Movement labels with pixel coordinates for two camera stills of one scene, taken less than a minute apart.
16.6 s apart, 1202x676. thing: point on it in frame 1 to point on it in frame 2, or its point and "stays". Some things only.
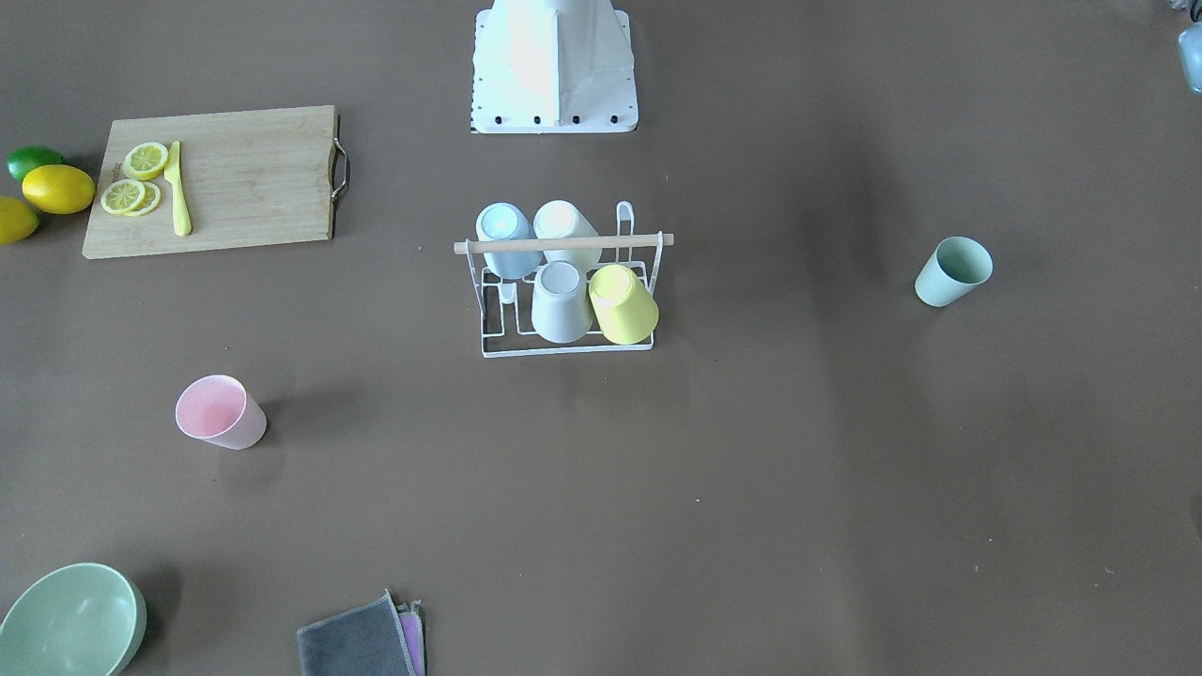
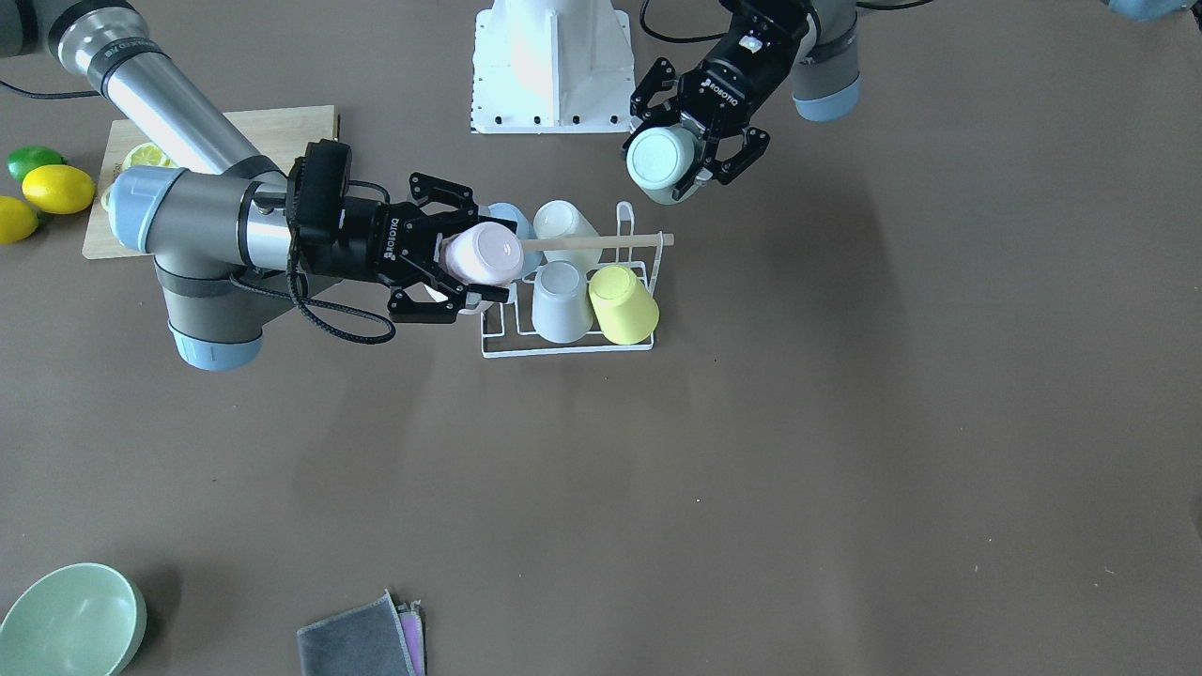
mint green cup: [955, 268] to [660, 159]
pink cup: [219, 408] to [483, 253]
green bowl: [79, 620] stays
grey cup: [562, 310] stays
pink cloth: [412, 636] stays
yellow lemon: [58, 189] stays
